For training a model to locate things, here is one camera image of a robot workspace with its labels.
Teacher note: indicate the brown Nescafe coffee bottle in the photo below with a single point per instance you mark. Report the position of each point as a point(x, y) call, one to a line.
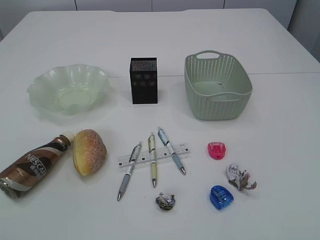
point(22, 175)

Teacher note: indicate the small paper ball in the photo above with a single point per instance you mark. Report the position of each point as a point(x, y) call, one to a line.
point(165, 199)

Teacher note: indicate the black mesh pen holder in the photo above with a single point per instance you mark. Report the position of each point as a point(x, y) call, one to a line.
point(144, 80)

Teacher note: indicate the green wavy glass plate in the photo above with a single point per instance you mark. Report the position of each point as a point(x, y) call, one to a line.
point(69, 90)

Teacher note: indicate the yellow-green pen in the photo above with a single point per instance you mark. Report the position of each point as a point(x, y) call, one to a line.
point(153, 157)

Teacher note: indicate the clear plastic ruler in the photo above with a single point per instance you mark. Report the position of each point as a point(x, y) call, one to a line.
point(160, 154)

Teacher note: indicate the sugared bread roll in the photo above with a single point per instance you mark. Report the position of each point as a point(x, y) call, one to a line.
point(89, 152)

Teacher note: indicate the green plastic basket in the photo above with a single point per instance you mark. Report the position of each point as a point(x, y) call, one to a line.
point(217, 86)

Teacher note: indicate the large paper ball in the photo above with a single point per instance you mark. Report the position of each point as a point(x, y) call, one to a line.
point(239, 178)

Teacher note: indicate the blue pencil sharpener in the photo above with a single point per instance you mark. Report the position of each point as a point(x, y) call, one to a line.
point(220, 197)

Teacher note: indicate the blue pen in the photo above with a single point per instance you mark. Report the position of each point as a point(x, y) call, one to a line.
point(166, 142)

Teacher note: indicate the pink pencil sharpener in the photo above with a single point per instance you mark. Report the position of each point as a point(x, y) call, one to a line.
point(216, 150)

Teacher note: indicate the grey grip pen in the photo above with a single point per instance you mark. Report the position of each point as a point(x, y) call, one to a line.
point(126, 179)

